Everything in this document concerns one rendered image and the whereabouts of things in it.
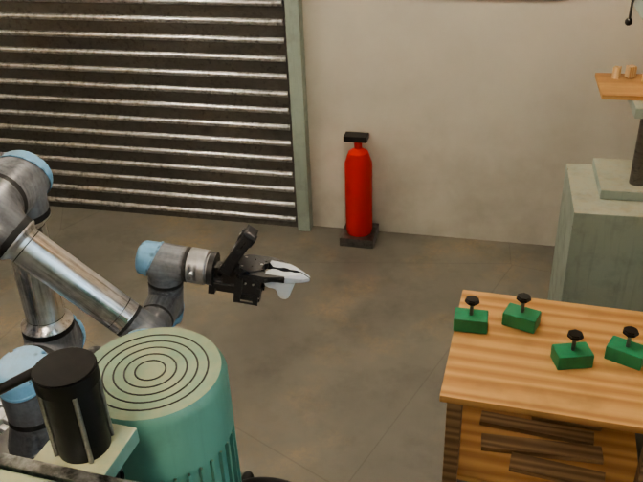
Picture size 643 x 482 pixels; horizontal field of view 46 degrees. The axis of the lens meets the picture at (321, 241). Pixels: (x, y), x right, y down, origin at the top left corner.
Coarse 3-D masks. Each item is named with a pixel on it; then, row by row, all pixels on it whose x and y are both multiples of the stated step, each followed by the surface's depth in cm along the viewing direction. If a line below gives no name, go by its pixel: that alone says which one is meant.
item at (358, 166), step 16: (352, 160) 380; (368, 160) 382; (352, 176) 383; (368, 176) 385; (352, 192) 388; (368, 192) 389; (352, 208) 393; (368, 208) 394; (352, 224) 397; (368, 224) 398; (352, 240) 400; (368, 240) 397
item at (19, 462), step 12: (0, 456) 75; (12, 456) 75; (0, 468) 75; (12, 468) 74; (24, 468) 74; (36, 468) 74; (48, 468) 74; (60, 468) 74; (72, 468) 74; (60, 480) 73; (72, 480) 72; (84, 480) 72; (96, 480) 72; (108, 480) 72; (120, 480) 72
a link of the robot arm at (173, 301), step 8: (152, 288) 161; (160, 288) 160; (168, 288) 162; (176, 288) 161; (152, 296) 161; (160, 296) 160; (168, 296) 161; (176, 296) 163; (144, 304) 159; (160, 304) 158; (168, 304) 160; (176, 304) 162; (184, 304) 168; (176, 312) 161; (176, 320) 166
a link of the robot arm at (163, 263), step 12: (144, 252) 158; (156, 252) 157; (168, 252) 158; (180, 252) 158; (144, 264) 158; (156, 264) 157; (168, 264) 157; (180, 264) 157; (156, 276) 159; (168, 276) 159; (180, 276) 158
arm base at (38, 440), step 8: (16, 432) 166; (24, 432) 165; (32, 432) 165; (40, 432) 166; (8, 440) 171; (16, 440) 166; (24, 440) 166; (32, 440) 166; (40, 440) 166; (48, 440) 167; (8, 448) 169; (16, 448) 167; (24, 448) 166; (32, 448) 166; (40, 448) 168; (24, 456) 167; (32, 456) 167
